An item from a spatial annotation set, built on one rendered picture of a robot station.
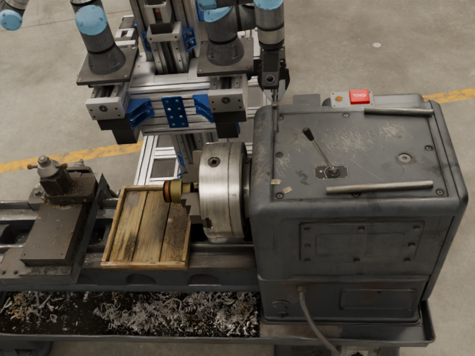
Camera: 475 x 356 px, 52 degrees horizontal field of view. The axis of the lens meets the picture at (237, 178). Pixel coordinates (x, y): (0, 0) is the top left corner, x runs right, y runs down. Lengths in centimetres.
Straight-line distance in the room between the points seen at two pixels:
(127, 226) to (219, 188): 52
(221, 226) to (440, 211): 62
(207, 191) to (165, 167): 150
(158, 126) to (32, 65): 255
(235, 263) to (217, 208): 30
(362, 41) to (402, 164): 276
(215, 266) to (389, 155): 69
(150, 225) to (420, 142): 97
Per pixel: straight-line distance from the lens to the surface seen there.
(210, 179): 145
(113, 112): 203
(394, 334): 194
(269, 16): 129
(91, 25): 198
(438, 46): 413
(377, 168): 141
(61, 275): 178
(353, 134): 150
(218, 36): 190
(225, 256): 170
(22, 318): 222
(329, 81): 371
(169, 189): 160
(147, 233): 180
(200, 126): 218
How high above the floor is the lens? 230
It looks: 49 degrees down
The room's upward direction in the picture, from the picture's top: 10 degrees counter-clockwise
